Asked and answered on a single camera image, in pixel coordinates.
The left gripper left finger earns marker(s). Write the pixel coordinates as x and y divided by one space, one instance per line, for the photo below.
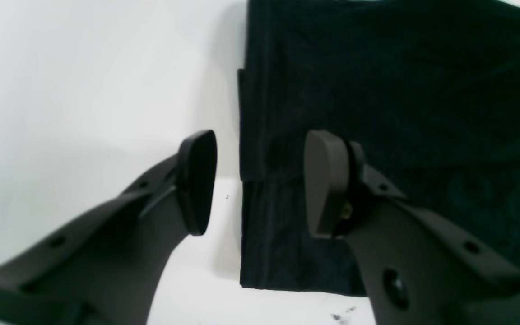
103 267

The black T-shirt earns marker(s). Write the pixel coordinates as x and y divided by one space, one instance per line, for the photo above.
429 88

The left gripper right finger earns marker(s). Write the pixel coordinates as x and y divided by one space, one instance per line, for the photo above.
418 268

